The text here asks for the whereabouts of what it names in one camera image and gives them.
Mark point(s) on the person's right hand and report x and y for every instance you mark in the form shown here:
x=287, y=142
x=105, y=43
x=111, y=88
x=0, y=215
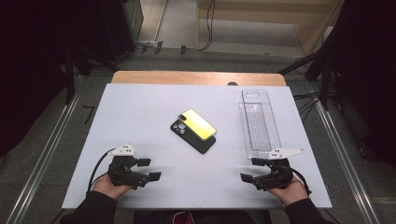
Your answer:
x=291, y=193

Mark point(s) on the person's left hand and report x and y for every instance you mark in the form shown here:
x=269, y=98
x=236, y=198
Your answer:
x=107, y=188

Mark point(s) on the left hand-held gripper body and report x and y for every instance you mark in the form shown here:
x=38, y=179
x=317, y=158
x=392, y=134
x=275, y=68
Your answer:
x=123, y=174

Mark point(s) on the clear plastic tray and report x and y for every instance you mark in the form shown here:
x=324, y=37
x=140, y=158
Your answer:
x=260, y=124

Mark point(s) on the dark round table grommet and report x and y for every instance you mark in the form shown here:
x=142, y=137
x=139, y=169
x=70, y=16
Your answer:
x=232, y=83

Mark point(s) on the light wooden platform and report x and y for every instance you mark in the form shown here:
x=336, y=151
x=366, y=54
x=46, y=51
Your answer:
x=249, y=9

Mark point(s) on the iridescent phone case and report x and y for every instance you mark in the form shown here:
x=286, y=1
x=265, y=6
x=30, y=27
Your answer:
x=199, y=124

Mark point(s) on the black metal stand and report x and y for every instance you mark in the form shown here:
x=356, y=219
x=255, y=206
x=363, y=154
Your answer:
x=325, y=84
x=70, y=81

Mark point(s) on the dark curtain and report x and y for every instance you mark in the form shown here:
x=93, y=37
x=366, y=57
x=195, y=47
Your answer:
x=367, y=77
x=31, y=62

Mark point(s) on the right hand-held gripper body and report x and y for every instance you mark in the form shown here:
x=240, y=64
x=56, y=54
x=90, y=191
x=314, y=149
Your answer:
x=275, y=175

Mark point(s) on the white table board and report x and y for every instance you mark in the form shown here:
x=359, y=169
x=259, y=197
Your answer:
x=140, y=118

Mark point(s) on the dark cabinet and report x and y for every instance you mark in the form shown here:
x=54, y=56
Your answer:
x=120, y=28

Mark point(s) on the wooden table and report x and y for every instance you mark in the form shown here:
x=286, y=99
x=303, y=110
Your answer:
x=186, y=77

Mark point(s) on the black phone case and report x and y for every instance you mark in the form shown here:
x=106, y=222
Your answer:
x=202, y=146

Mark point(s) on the metal floor rail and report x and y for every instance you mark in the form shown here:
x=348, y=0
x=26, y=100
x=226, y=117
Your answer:
x=345, y=161
x=46, y=149

